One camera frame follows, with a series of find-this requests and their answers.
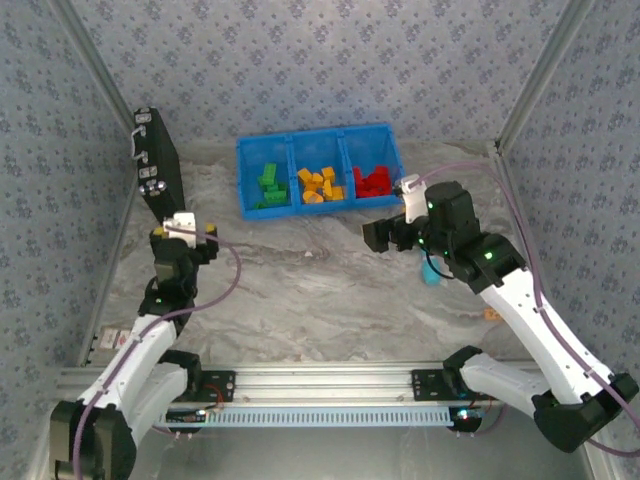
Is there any teal plastic marker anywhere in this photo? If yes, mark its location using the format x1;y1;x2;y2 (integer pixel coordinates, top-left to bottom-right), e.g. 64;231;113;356
421;252;444;287

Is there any black case with silver latches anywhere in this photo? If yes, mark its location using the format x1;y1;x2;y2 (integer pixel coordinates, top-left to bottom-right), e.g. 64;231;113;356
133;106;186;226

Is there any white red printed card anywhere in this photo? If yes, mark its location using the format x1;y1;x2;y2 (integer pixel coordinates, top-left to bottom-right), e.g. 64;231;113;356
99;327;135;351

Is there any small black controller board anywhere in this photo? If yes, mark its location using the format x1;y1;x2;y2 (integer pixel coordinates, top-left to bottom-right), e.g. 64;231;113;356
447;406;485;432
166;408;209;427

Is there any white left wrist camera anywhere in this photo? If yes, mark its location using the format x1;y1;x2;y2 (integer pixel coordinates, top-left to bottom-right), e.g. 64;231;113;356
162;211;197;247

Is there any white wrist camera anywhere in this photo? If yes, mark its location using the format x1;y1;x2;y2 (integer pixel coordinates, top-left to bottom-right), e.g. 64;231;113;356
398;173;427;225
162;211;197;247

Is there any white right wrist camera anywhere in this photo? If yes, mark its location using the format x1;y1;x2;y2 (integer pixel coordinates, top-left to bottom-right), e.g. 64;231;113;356
398;173;427;225

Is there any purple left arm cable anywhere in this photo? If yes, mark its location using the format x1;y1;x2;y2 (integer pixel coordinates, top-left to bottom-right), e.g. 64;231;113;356
72;224;244;480

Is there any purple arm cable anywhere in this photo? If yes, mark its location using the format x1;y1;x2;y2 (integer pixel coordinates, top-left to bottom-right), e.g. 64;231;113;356
72;224;244;480
412;162;640;457

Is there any thin black cable loop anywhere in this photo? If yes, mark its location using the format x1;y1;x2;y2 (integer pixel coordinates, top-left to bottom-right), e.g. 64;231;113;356
423;248;457;281

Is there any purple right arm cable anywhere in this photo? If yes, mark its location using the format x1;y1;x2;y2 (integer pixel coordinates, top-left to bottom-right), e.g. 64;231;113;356
412;162;640;457

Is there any wide aluminium base rail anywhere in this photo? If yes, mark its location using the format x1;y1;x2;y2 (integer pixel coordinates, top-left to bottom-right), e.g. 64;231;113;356
54;363;599;407

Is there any aluminium frame post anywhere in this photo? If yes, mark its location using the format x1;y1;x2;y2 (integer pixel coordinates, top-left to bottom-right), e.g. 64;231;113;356
493;0;600;146
47;0;139;129

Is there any pale blue slotted cable duct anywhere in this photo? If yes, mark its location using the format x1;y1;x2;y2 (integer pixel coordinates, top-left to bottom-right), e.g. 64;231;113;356
152;407;451;430

